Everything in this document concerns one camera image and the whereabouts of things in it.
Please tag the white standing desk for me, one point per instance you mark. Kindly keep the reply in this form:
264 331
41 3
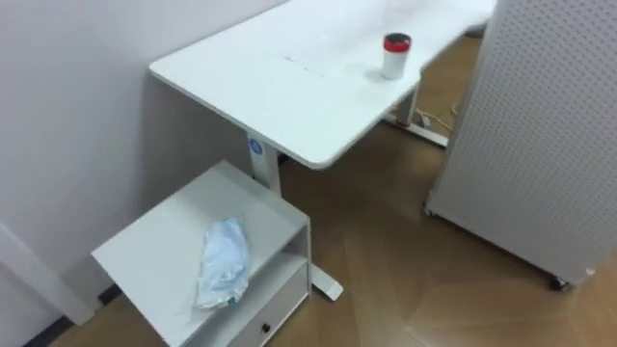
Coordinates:
299 91

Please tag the clear blue plastic bag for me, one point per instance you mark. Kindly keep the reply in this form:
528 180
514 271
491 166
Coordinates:
224 262

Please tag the white canister with red lid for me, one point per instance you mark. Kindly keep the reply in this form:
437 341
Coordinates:
395 57

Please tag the white bedside cabinet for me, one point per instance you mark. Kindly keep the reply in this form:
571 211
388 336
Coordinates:
164 250

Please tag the white pegboard partition on casters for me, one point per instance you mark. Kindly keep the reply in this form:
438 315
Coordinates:
535 140

